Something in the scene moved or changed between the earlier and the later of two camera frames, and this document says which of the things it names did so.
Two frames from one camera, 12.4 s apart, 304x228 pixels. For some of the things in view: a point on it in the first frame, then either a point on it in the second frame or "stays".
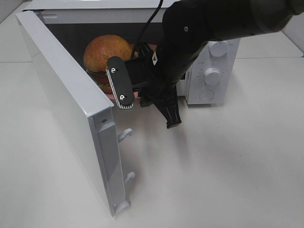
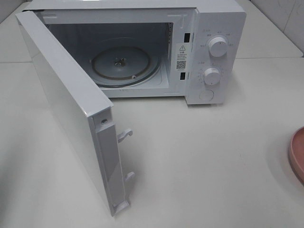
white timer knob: [212, 76] stays
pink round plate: [136, 92] to [296, 152]
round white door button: [206, 95] stays
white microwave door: [83, 108] stays
